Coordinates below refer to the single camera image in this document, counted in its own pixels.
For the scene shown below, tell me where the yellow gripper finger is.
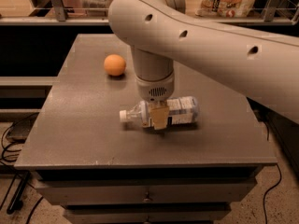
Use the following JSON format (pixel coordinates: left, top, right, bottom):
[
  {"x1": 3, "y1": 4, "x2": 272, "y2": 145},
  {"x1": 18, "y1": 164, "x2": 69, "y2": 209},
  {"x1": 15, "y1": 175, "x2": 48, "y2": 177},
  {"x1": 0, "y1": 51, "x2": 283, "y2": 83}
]
[{"x1": 149, "y1": 101, "x2": 170, "y2": 130}]

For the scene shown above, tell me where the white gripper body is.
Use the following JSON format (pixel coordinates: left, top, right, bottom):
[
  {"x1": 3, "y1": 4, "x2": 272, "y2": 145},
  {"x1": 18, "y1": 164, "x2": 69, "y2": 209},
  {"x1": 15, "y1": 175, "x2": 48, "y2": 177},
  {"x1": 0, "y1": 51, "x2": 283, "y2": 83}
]
[{"x1": 135, "y1": 71, "x2": 175, "y2": 102}]

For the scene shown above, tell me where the clear plastic water bottle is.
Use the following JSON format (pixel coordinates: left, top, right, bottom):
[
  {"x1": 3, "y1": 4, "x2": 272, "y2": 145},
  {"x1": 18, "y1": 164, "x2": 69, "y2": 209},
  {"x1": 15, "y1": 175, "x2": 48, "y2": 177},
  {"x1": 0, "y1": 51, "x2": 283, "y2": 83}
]
[{"x1": 119, "y1": 96, "x2": 199, "y2": 128}]

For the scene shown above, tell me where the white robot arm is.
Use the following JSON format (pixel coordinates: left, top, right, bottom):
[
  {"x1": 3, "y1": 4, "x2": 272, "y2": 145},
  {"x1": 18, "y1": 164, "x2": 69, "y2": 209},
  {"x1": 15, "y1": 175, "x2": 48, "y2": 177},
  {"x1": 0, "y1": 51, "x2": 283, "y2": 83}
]
[{"x1": 108, "y1": 0, "x2": 299, "y2": 122}]

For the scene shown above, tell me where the orange fruit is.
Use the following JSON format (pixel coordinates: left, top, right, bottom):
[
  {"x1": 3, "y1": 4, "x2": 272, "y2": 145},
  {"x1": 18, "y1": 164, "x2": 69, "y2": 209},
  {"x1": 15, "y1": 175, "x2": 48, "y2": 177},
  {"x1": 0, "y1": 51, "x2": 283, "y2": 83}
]
[{"x1": 104, "y1": 54, "x2": 126, "y2": 77}]

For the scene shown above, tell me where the grey drawer cabinet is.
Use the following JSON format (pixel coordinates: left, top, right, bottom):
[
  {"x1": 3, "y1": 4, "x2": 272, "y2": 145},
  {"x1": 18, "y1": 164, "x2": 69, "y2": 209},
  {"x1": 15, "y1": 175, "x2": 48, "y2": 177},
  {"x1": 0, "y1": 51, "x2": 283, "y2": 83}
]
[{"x1": 16, "y1": 35, "x2": 277, "y2": 224}]

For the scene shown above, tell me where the small drawer knob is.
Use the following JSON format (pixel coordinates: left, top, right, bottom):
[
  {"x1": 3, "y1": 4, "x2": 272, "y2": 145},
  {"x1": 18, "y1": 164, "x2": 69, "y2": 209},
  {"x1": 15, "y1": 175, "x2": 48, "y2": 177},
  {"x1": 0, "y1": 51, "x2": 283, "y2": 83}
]
[{"x1": 143, "y1": 196, "x2": 152, "y2": 203}]

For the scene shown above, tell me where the clear plastic container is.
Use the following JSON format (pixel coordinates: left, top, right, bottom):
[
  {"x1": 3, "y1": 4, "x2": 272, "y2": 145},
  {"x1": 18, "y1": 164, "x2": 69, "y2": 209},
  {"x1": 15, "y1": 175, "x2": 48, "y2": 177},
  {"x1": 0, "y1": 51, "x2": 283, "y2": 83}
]
[{"x1": 80, "y1": 0, "x2": 113, "y2": 17}]

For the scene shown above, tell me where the printed snack bag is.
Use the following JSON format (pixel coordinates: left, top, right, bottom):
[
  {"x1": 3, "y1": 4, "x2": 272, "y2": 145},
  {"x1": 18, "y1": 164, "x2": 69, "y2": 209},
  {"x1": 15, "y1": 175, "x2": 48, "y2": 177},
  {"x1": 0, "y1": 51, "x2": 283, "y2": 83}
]
[{"x1": 196, "y1": 0, "x2": 256, "y2": 18}]

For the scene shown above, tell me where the metal shelf rail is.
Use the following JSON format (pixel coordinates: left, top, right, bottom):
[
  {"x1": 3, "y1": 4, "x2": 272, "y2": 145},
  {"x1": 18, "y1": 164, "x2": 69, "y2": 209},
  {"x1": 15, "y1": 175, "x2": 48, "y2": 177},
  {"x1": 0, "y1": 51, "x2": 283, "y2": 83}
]
[{"x1": 0, "y1": 0, "x2": 299, "y2": 26}]

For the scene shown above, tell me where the black cable right floor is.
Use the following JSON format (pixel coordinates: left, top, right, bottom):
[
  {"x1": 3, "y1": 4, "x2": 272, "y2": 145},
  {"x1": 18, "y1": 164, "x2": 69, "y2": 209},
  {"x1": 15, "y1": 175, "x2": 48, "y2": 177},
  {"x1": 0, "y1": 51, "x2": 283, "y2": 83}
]
[{"x1": 262, "y1": 163, "x2": 283, "y2": 224}]

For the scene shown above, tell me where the black cables left floor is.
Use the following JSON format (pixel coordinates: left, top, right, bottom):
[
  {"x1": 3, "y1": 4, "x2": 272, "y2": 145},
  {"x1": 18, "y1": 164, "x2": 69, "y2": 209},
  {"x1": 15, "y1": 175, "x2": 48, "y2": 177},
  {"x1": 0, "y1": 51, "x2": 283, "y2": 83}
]
[{"x1": 0, "y1": 112, "x2": 45, "y2": 224}]

